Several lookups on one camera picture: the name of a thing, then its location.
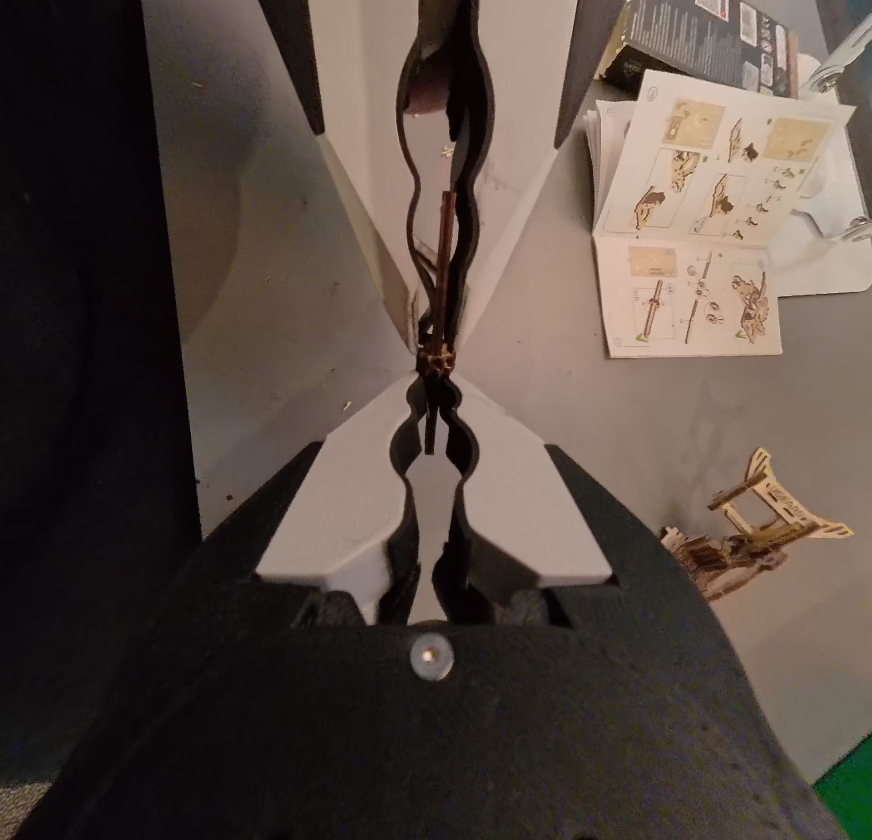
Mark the green mat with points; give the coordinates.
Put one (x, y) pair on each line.
(848, 796)

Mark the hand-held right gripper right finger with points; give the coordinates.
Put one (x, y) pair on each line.
(538, 520)

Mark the white instruction booklet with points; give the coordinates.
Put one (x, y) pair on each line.
(702, 240)

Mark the wooden axle stick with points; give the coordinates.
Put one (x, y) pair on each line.
(443, 254)

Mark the small wooden gear part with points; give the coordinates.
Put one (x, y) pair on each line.
(436, 363)

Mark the wooden model assembly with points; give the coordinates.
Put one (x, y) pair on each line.
(756, 533)

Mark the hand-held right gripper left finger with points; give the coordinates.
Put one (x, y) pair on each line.
(327, 513)

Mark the white metal stand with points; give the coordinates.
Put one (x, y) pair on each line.
(831, 254)

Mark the black cardboard box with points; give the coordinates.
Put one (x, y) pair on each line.
(708, 29)

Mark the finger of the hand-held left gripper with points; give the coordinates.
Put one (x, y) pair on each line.
(361, 104)
(524, 104)

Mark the dark cloth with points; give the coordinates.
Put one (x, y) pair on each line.
(82, 377)

